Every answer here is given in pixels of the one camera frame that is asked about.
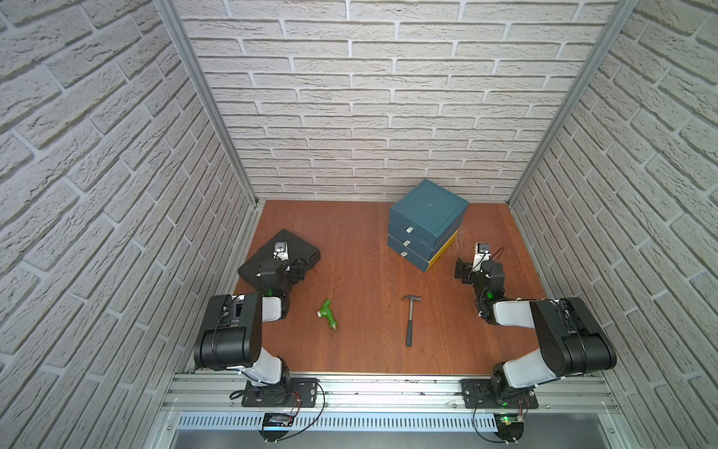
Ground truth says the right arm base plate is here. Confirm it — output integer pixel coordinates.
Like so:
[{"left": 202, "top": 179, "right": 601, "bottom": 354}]
[{"left": 460, "top": 378, "right": 539, "bottom": 410}]

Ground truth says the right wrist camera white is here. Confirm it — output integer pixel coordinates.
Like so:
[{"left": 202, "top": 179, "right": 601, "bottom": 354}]
[{"left": 472, "top": 242, "right": 492, "bottom": 271}]

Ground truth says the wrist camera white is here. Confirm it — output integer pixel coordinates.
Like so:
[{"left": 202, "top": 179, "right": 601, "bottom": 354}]
[
  {"left": 273, "top": 241, "right": 289, "bottom": 271},
  {"left": 472, "top": 242, "right": 492, "bottom": 271}
]

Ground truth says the black tool case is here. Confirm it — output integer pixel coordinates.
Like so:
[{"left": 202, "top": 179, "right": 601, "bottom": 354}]
[{"left": 237, "top": 229, "right": 321, "bottom": 287}]

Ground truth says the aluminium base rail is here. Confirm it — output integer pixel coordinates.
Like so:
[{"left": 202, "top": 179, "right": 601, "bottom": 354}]
[{"left": 161, "top": 372, "right": 620, "bottom": 432}]

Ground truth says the right controller box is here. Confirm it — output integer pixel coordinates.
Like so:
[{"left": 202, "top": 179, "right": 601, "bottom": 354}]
[{"left": 494, "top": 415, "right": 525, "bottom": 445}]

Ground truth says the left controller box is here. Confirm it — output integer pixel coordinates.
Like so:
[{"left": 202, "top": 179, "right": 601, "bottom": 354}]
[{"left": 259, "top": 413, "right": 294, "bottom": 443}]

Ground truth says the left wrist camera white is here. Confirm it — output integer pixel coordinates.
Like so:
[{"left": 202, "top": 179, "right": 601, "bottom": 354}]
[{"left": 273, "top": 241, "right": 289, "bottom": 271}]

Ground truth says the left corner aluminium post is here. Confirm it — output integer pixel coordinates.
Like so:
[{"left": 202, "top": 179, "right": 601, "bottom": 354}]
[{"left": 156, "top": 0, "right": 259, "bottom": 208}]

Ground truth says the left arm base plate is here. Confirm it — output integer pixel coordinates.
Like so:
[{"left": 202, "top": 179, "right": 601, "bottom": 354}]
[{"left": 241, "top": 377, "right": 318, "bottom": 408}]

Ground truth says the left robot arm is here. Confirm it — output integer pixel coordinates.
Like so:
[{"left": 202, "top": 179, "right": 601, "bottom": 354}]
[{"left": 193, "top": 256, "right": 308, "bottom": 391}]

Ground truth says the teal drawer cabinet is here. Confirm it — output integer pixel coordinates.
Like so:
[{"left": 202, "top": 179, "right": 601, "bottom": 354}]
[{"left": 387, "top": 180, "right": 469, "bottom": 272}]

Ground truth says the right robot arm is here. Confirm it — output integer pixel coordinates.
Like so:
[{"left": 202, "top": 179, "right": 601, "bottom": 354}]
[{"left": 454, "top": 258, "right": 618, "bottom": 400}]

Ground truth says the controller box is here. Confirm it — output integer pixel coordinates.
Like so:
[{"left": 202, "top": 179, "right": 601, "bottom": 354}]
[
  {"left": 494, "top": 415, "right": 525, "bottom": 445},
  {"left": 259, "top": 413, "right": 294, "bottom": 443}
]

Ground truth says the green toy drill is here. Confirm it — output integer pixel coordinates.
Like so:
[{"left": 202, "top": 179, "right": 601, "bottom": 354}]
[{"left": 317, "top": 299, "right": 338, "bottom": 331}]

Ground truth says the steel claw hammer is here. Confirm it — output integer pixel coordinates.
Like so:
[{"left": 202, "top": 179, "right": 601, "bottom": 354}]
[{"left": 402, "top": 295, "right": 422, "bottom": 347}]

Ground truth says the right corner aluminium post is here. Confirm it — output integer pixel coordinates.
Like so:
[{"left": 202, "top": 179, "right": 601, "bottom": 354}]
[{"left": 507, "top": 0, "right": 639, "bottom": 209}]

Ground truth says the corner aluminium post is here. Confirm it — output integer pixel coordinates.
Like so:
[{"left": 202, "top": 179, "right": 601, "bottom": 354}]
[
  {"left": 507, "top": 0, "right": 639, "bottom": 209},
  {"left": 156, "top": 0, "right": 259, "bottom": 208}
]

